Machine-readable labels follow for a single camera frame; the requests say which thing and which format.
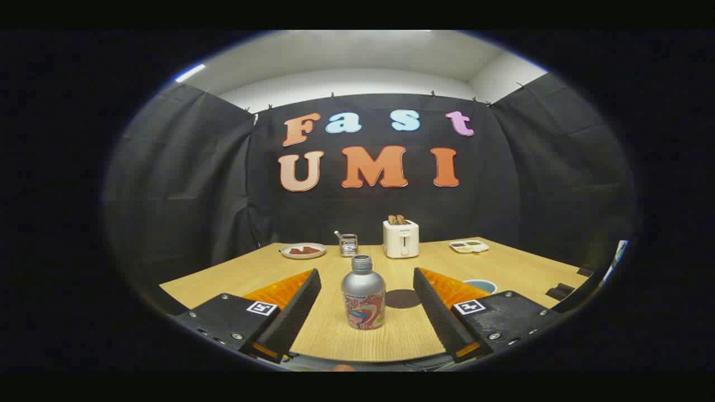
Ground white device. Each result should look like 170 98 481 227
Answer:
600 239 631 285

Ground wooden table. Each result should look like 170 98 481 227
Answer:
159 237 593 362

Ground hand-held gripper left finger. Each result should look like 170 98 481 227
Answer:
174 269 322 365

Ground silver juice bottle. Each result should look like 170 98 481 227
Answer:
341 255 387 331

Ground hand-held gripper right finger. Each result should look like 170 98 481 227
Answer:
413 267 559 363

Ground dark brown round coaster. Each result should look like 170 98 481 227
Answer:
385 289 422 309

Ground white toaster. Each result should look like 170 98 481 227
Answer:
383 219 420 259

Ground white plate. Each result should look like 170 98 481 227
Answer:
279 243 327 260

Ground ceiling light strip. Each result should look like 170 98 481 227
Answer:
173 63 206 83

